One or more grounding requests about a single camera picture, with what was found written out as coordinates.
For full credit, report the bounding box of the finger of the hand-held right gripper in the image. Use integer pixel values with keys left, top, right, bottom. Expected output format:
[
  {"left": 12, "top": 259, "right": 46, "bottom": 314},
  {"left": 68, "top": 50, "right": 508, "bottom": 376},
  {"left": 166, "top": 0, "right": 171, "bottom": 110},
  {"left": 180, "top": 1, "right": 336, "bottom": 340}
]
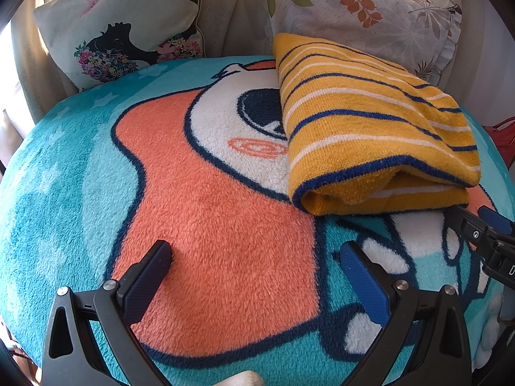
[
  {"left": 478, "top": 205, "right": 515, "bottom": 234},
  {"left": 445, "top": 205, "right": 501, "bottom": 252}
]

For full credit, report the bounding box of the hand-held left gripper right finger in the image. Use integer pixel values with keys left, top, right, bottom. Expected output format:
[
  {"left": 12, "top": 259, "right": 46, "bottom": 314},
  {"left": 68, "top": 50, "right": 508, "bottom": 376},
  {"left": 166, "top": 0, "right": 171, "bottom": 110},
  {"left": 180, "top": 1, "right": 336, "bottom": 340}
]
[{"left": 339, "top": 240, "right": 472, "bottom": 386}]

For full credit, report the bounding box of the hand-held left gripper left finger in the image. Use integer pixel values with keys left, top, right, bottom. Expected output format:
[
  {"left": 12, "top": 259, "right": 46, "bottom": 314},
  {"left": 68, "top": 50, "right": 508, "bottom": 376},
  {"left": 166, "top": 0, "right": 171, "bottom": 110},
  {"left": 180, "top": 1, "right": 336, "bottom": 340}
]
[{"left": 40, "top": 240, "right": 173, "bottom": 386}]

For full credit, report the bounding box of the yellow striped knit sweater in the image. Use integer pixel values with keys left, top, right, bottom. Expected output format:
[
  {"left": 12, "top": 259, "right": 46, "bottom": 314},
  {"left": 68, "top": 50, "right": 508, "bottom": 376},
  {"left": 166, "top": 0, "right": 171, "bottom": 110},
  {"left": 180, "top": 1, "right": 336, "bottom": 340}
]
[{"left": 273, "top": 33, "right": 482, "bottom": 216}]

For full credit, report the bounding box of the red cloth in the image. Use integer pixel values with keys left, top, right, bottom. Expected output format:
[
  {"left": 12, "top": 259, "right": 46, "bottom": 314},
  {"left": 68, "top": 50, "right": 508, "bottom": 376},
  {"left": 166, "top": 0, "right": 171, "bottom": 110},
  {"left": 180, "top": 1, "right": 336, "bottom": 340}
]
[{"left": 483, "top": 116, "right": 515, "bottom": 161}]

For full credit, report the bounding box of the teal printed fleece blanket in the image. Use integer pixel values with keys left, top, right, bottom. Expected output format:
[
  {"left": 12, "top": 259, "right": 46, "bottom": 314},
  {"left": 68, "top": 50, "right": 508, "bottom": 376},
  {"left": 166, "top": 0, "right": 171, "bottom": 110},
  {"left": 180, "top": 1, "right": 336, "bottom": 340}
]
[{"left": 0, "top": 54, "right": 515, "bottom": 386}]

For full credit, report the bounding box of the leaf print pillow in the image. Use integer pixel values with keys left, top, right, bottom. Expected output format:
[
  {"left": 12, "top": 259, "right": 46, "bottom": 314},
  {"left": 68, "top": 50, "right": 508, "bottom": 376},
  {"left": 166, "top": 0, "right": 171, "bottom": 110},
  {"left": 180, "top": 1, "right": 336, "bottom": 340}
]
[{"left": 253, "top": 0, "right": 463, "bottom": 87}]

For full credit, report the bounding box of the bird print cushion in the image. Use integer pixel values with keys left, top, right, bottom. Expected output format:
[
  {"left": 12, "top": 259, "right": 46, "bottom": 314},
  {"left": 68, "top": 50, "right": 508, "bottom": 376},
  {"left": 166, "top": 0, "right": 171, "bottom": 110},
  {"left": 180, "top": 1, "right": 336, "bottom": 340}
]
[{"left": 33, "top": 0, "right": 206, "bottom": 91}]

